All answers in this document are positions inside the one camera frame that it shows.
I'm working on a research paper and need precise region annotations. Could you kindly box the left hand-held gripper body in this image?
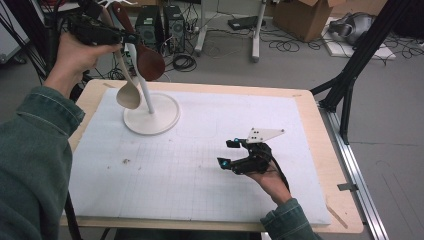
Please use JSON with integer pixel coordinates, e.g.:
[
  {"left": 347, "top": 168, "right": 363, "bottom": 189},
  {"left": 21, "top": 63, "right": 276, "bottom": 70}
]
[{"left": 66, "top": 0, "right": 124, "bottom": 47}]

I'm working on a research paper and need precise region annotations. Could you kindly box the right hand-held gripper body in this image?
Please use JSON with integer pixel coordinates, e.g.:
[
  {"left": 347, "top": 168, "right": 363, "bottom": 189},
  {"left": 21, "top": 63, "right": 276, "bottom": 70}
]
[{"left": 232, "top": 127, "right": 287, "bottom": 176}]

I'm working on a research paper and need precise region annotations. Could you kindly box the dark brown wooden rice spoon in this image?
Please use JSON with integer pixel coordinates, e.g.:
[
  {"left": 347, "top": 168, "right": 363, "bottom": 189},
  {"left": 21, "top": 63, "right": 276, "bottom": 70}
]
[{"left": 111, "top": 1, "right": 167, "bottom": 82}]

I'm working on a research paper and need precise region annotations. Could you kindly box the beige wooden ladle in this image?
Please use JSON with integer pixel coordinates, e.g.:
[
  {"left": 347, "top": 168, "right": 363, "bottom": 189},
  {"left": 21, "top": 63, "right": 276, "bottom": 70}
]
[{"left": 99, "top": 6, "right": 143, "bottom": 111}]

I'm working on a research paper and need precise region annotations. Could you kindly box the white utensil stand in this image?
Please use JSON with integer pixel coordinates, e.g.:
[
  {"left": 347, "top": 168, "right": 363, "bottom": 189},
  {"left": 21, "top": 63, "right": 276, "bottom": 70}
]
[{"left": 98, "top": 0, "right": 181, "bottom": 136}]

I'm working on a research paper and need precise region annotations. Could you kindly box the person's right hand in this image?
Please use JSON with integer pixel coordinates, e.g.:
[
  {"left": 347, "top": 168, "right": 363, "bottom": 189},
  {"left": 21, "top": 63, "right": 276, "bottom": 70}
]
[{"left": 244, "top": 167, "right": 292, "bottom": 206}]

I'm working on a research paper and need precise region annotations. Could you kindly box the person's left hand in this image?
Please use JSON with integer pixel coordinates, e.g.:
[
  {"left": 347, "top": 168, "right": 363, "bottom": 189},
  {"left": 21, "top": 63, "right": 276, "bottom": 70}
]
[{"left": 43, "top": 32, "right": 123, "bottom": 100}]

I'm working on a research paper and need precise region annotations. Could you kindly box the black computer tower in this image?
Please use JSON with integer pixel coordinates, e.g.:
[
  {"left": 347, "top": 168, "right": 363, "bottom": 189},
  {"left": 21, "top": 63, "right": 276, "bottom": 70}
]
[
  {"left": 163, "top": 4, "right": 186, "bottom": 54},
  {"left": 134, "top": 4, "right": 165, "bottom": 62}
]

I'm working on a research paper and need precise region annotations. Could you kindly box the white grid foam mat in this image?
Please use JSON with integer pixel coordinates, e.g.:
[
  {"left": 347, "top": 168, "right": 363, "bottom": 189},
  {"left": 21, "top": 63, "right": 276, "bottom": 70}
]
[{"left": 66, "top": 87, "right": 331, "bottom": 226}]

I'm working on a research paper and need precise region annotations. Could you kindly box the white stand leg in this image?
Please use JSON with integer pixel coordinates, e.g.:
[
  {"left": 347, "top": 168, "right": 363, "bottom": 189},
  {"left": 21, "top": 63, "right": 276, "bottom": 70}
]
[
  {"left": 194, "top": 0, "right": 210, "bottom": 57},
  {"left": 250, "top": 0, "right": 268, "bottom": 64}
]

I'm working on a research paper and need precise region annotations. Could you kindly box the black flat device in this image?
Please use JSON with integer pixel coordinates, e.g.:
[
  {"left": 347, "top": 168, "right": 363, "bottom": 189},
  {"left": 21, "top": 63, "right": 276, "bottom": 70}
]
[{"left": 227, "top": 15, "right": 267, "bottom": 31}]

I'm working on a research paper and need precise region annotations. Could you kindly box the brown cardboard box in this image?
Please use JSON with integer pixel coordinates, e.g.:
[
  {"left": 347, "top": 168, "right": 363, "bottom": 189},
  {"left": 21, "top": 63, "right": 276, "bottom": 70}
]
[{"left": 272, "top": 0, "right": 349, "bottom": 43}]

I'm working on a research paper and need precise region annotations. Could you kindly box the grey bag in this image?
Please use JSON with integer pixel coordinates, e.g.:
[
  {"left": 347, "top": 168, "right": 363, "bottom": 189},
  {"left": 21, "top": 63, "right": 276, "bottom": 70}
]
[{"left": 328, "top": 12, "right": 378, "bottom": 46}]

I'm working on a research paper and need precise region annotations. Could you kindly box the white flat board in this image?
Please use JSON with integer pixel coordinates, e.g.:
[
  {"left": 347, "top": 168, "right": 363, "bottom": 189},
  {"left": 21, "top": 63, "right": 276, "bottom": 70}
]
[{"left": 321, "top": 16, "right": 398, "bottom": 62}]

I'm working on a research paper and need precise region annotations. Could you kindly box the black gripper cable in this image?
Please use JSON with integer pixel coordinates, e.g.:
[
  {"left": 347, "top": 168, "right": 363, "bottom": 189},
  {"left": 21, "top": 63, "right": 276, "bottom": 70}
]
[{"left": 270, "top": 159, "right": 291, "bottom": 193}]

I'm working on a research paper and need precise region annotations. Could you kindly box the coiled black cable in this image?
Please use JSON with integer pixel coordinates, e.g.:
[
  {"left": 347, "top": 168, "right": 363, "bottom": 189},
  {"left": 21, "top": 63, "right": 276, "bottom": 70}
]
[{"left": 171, "top": 53, "right": 198, "bottom": 73}]

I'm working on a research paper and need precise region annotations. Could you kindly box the small metal bracket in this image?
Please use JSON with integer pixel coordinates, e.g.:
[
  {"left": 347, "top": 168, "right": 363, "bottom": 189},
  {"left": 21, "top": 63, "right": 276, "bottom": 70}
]
[{"left": 337, "top": 182, "right": 360, "bottom": 193}]

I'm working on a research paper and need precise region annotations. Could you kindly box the aluminium rail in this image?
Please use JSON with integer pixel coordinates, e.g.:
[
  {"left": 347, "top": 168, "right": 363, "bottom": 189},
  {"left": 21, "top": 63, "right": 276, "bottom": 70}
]
[{"left": 318, "top": 106, "right": 390, "bottom": 240}]

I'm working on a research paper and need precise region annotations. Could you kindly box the black metal frame stand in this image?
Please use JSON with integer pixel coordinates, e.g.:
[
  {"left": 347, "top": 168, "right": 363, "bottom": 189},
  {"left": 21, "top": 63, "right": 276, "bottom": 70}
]
[{"left": 309, "top": 0, "right": 424, "bottom": 145}]

